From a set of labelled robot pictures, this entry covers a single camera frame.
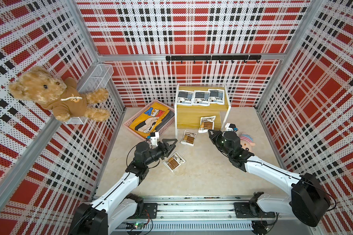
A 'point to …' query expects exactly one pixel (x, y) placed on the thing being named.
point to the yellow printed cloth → (152, 120)
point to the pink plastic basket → (127, 123)
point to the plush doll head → (246, 142)
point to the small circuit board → (138, 225)
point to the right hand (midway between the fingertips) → (209, 129)
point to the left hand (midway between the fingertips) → (178, 142)
